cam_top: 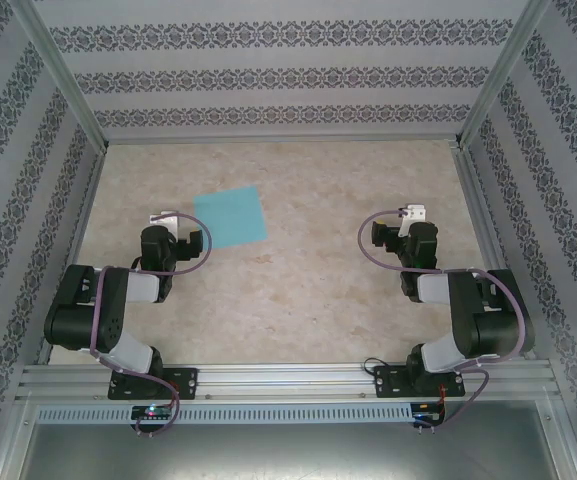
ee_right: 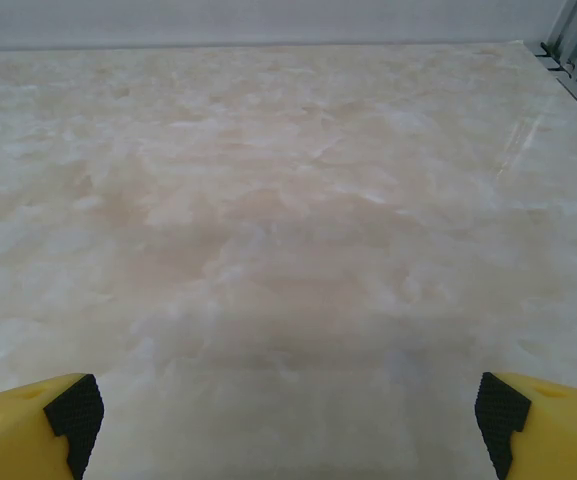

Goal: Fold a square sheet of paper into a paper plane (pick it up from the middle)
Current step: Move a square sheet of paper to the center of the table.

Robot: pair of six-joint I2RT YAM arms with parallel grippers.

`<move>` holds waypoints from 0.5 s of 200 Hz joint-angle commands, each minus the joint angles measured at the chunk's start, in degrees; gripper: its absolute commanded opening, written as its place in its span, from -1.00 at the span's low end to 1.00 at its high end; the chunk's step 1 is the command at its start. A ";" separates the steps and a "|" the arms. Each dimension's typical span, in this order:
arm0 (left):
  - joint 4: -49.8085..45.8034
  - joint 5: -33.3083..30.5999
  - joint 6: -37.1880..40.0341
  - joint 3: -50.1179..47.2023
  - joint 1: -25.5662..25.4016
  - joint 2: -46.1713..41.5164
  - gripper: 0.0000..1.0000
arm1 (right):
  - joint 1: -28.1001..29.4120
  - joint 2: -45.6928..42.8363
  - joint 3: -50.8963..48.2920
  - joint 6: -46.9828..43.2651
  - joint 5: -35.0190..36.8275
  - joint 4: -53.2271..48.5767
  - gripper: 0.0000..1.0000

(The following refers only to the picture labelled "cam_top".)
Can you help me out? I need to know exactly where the light blue paper sheet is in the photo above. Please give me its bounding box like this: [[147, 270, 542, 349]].
[[192, 186, 269, 250]]

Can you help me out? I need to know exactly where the grey sheet metal panel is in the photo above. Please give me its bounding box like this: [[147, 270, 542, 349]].
[[0, 397, 577, 480]]

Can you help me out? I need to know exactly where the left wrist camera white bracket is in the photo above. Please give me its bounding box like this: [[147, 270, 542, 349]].
[[148, 210, 179, 234]]

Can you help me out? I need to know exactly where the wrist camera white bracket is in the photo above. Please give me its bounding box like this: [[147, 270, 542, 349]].
[[400, 203, 427, 236], [148, 210, 179, 234]]

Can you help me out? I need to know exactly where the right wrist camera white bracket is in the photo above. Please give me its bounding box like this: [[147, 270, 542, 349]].
[[400, 203, 427, 236]]

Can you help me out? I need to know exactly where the aluminium side rail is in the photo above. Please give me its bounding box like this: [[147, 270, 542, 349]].
[[451, 142, 538, 362], [35, 144, 109, 366]]

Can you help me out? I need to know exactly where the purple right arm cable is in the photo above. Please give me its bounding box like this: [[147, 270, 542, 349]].
[[357, 209, 528, 431]]

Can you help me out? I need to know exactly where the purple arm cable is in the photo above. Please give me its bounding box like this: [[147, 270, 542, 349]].
[[357, 209, 528, 431], [89, 212, 213, 437]]

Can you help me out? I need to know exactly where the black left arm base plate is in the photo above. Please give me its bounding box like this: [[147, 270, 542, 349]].
[[107, 367, 199, 401]]

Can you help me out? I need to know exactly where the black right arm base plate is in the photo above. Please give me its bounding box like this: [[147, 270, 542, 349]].
[[373, 363, 467, 399]]

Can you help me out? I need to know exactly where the aluminium frame crossbar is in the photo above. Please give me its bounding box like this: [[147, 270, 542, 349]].
[[102, 130, 462, 147]]

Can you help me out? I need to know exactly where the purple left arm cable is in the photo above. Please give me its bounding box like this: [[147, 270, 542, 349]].
[[89, 212, 213, 437]]

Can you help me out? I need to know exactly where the aluminium frame post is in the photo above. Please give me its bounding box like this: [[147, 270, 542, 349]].
[[454, 0, 552, 149], [15, 0, 110, 149]]

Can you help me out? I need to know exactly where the aluminium mounting rail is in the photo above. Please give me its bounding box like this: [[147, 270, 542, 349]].
[[15, 360, 558, 401]]

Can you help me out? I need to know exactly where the slotted grey cable duct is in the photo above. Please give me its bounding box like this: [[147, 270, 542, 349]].
[[35, 402, 415, 424]]

